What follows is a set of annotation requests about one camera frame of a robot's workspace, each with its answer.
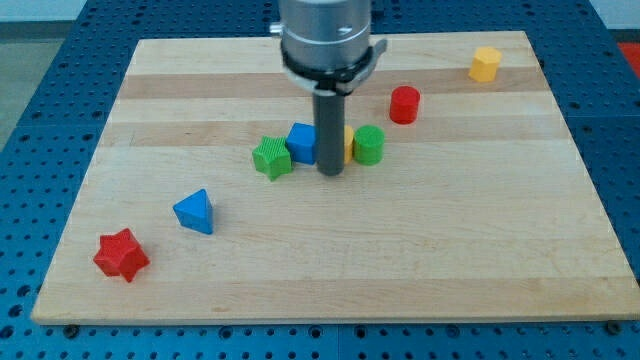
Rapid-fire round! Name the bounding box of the red cylinder block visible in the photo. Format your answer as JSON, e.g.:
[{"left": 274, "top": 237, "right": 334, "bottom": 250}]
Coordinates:
[{"left": 389, "top": 86, "right": 421, "bottom": 125}]

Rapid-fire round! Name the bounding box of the red star block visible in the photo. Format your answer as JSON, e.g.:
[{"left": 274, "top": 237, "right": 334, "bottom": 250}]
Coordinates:
[{"left": 93, "top": 228, "right": 150, "bottom": 283}]

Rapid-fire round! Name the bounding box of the yellow hexagon block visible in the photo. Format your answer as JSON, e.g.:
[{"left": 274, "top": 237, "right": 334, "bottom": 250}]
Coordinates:
[{"left": 468, "top": 46, "right": 502, "bottom": 82}]

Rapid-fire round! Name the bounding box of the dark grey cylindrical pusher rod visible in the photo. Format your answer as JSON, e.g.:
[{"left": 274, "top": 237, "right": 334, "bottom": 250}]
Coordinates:
[{"left": 312, "top": 94, "right": 345, "bottom": 176}]

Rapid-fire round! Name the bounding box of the blue cube block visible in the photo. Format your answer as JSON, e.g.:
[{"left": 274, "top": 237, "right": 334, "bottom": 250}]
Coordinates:
[{"left": 286, "top": 123, "right": 316, "bottom": 165}]

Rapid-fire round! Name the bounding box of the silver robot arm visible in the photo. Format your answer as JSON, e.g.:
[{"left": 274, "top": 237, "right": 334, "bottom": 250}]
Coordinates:
[{"left": 270, "top": 0, "right": 387, "bottom": 176}]

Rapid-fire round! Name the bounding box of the blue triangle block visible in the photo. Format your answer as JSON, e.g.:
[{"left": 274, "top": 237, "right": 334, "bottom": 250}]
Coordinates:
[{"left": 173, "top": 189, "right": 214, "bottom": 235}]

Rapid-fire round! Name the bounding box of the green star block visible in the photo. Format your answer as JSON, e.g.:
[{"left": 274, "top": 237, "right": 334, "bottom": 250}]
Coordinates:
[{"left": 252, "top": 136, "right": 293, "bottom": 181}]

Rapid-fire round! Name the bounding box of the yellow block behind rod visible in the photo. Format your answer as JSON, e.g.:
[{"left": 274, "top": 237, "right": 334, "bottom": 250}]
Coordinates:
[{"left": 344, "top": 125, "right": 355, "bottom": 164}]

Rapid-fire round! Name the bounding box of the blue perforated table mat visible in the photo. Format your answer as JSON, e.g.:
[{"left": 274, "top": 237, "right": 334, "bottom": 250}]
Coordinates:
[{"left": 1, "top": 1, "right": 639, "bottom": 359}]

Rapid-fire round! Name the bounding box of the wooden board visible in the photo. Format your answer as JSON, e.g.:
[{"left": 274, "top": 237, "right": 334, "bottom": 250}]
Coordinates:
[{"left": 32, "top": 31, "right": 639, "bottom": 325}]

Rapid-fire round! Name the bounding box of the green cylinder block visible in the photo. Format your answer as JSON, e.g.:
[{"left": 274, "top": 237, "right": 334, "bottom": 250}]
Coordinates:
[{"left": 354, "top": 125, "right": 385, "bottom": 166}]

